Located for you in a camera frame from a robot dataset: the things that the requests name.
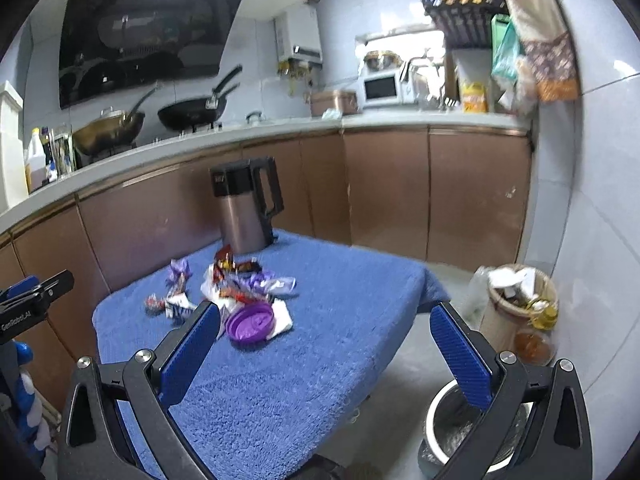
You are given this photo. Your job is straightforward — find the purple white wrapper pile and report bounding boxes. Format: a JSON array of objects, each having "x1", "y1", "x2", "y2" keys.
[{"x1": 201, "y1": 245, "x2": 297, "y2": 306}]

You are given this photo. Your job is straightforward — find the white microwave oven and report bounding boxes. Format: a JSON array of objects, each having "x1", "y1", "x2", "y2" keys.
[{"x1": 359, "y1": 68, "x2": 416, "y2": 108}]

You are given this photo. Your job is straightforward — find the white gas water heater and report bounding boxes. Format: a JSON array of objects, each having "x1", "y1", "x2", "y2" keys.
[{"x1": 274, "y1": 3, "x2": 323, "y2": 65}]

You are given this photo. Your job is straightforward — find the black frying pan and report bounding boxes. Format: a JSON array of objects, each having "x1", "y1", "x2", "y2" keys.
[{"x1": 157, "y1": 64, "x2": 243, "y2": 132}]

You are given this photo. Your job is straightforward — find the brass wok with handle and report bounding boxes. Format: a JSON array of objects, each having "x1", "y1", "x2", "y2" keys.
[{"x1": 72, "y1": 81, "x2": 162, "y2": 157}]

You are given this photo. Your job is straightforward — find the amber oil bottle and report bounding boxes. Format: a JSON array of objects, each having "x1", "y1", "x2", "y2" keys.
[{"x1": 513, "y1": 327, "x2": 555, "y2": 366}]

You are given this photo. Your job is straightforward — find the green plastic bag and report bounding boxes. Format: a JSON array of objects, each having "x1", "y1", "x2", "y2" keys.
[{"x1": 491, "y1": 14, "x2": 522, "y2": 82}]

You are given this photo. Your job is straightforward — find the brown rice cooker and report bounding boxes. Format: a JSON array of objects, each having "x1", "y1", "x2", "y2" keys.
[{"x1": 309, "y1": 90, "x2": 359, "y2": 117}]

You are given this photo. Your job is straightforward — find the white jug bottle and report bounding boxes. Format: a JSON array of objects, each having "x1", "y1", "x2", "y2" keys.
[{"x1": 25, "y1": 128, "x2": 48, "y2": 193}]

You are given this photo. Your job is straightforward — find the left blue white gloved hand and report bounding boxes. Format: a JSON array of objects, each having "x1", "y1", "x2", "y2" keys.
[{"x1": 12, "y1": 340, "x2": 51, "y2": 464}]

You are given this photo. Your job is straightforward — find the beige wicker waste basket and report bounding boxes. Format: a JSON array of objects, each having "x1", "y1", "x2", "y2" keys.
[{"x1": 480, "y1": 263, "x2": 559, "y2": 351}]

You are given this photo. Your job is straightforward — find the black range hood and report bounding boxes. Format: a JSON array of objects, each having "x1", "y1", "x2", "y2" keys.
[{"x1": 58, "y1": 0, "x2": 242, "y2": 108}]

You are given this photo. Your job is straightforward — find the brown kitchen cabinets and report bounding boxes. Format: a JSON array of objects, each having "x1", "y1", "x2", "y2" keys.
[{"x1": 1, "y1": 126, "x2": 533, "y2": 408}]

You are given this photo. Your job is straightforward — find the blue towel table cover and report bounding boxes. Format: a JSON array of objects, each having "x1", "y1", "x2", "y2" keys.
[{"x1": 91, "y1": 228, "x2": 452, "y2": 480}]

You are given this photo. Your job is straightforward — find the purple candy wrapper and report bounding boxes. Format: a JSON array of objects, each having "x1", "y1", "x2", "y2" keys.
[{"x1": 166, "y1": 258, "x2": 192, "y2": 297}]

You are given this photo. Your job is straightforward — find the floral hanging apron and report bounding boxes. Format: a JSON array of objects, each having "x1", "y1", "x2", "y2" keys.
[{"x1": 506, "y1": 0, "x2": 579, "y2": 102}]

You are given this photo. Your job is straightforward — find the red snack wrapper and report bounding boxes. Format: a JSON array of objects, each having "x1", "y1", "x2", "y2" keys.
[{"x1": 144, "y1": 292, "x2": 196, "y2": 321}]

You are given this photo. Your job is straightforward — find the white tissue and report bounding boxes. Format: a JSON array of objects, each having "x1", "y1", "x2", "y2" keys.
[{"x1": 266, "y1": 299, "x2": 293, "y2": 340}]

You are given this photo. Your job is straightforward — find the yellow detergent bottle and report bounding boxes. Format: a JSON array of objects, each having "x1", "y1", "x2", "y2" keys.
[{"x1": 460, "y1": 81, "x2": 488, "y2": 114}]

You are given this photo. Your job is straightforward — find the purple plastic lid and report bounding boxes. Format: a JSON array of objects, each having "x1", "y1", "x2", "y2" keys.
[{"x1": 226, "y1": 302, "x2": 276, "y2": 346}]

